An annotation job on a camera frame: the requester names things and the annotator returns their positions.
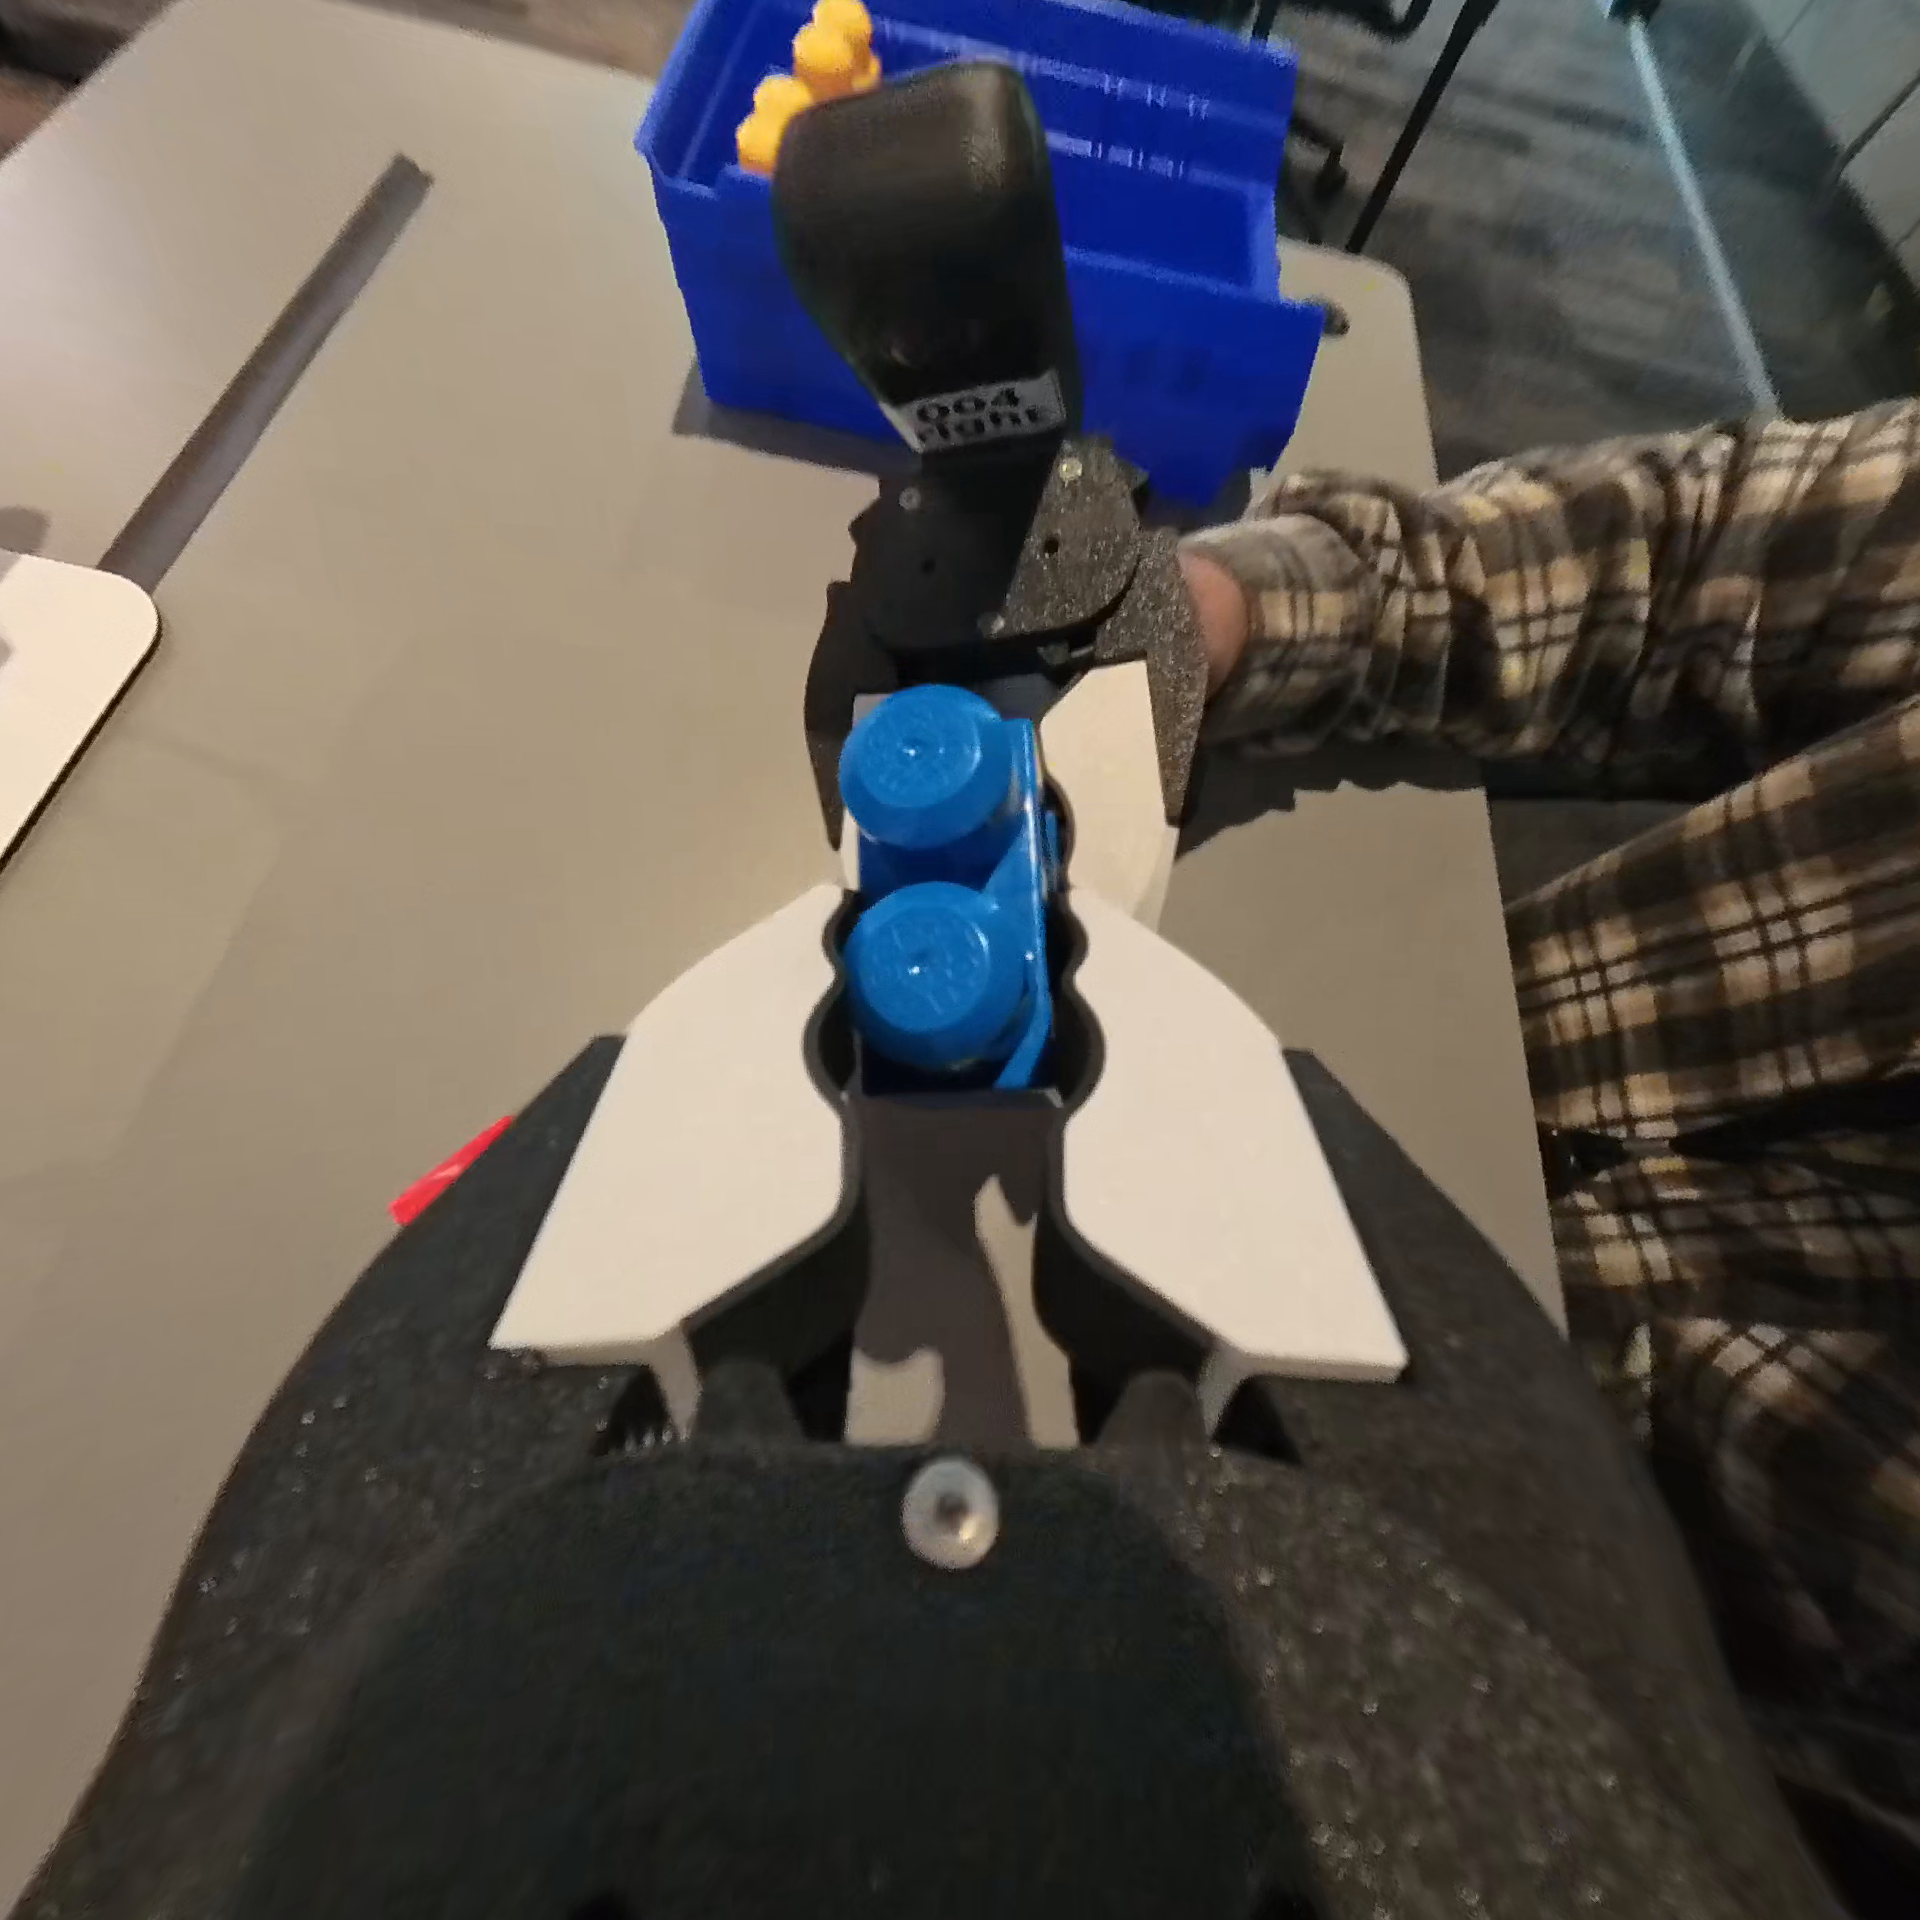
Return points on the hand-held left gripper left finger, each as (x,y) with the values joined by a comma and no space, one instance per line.
(692,1186)

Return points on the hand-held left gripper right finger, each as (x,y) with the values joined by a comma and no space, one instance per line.
(1215,1186)

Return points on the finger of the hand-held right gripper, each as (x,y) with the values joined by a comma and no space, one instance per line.
(1119,780)
(850,855)

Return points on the blue two-stud mega block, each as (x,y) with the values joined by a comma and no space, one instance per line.
(916,780)

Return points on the red single-stud mega block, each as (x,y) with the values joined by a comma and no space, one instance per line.
(452,1178)

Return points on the blue plastic bin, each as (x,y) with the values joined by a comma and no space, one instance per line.
(1172,226)

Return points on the cluster of yellow blocks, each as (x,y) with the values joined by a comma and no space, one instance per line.
(811,76)

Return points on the person's right hand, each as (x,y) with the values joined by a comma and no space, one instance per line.
(1220,615)

